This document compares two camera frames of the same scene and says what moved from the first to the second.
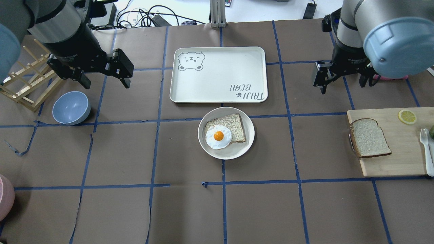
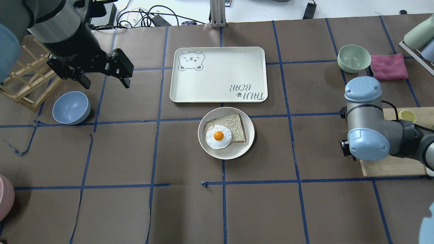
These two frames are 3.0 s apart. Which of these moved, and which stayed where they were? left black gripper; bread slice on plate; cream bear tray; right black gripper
Moved: right black gripper
Stayed: bread slice on plate; left black gripper; cream bear tray
